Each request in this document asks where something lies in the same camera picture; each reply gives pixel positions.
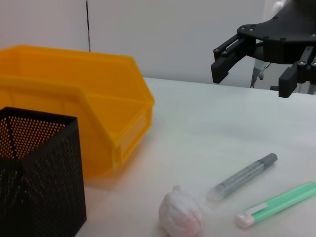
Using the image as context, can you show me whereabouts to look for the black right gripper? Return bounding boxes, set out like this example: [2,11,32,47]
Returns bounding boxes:
[210,0,316,98]

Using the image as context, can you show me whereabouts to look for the white paper ball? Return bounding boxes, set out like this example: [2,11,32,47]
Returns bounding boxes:
[158,185,205,237]

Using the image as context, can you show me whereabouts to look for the grey marker pen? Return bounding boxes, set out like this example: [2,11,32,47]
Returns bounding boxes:
[206,153,278,201]

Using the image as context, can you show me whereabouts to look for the black mesh pen holder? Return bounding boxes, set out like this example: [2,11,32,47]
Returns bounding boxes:
[0,107,87,237]

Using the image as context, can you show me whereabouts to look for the white grey background stand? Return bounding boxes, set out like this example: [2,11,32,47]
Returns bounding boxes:
[250,58,272,88]

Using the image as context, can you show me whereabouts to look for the yellow plastic bin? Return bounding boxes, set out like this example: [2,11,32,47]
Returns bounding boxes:
[0,44,156,180]

